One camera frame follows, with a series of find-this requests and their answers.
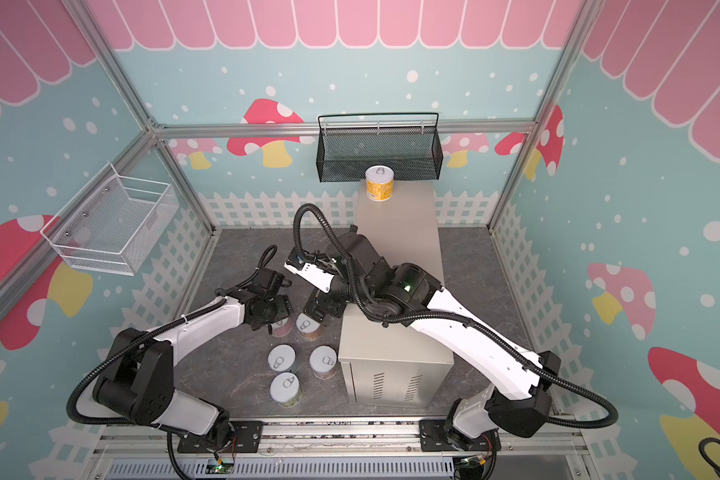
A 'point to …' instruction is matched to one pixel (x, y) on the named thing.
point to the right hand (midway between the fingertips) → (312, 283)
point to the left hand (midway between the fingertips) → (279, 317)
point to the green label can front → (285, 389)
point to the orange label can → (307, 327)
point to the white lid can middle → (281, 357)
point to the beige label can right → (323, 361)
